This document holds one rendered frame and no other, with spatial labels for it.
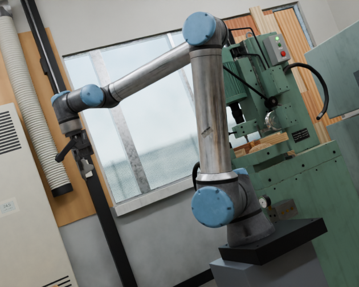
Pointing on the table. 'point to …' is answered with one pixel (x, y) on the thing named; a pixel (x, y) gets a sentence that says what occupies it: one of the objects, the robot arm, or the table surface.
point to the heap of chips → (259, 147)
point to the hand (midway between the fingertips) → (83, 178)
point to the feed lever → (257, 92)
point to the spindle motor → (238, 90)
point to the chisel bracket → (244, 128)
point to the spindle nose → (236, 113)
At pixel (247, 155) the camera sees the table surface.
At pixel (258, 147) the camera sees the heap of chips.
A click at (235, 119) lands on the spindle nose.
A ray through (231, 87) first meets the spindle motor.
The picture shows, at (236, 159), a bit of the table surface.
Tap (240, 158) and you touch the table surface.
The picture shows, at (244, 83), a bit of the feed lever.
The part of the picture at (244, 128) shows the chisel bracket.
